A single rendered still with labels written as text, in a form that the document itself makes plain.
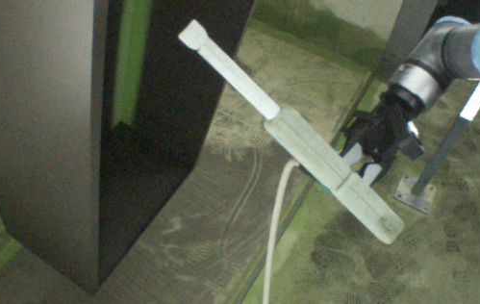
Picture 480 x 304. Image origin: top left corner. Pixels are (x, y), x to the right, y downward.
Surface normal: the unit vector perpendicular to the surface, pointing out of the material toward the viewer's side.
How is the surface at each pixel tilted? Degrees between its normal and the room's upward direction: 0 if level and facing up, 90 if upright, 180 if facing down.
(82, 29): 90
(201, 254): 0
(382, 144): 54
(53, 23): 90
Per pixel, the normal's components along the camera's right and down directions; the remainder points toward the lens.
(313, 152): 0.29, 0.19
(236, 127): 0.11, -0.65
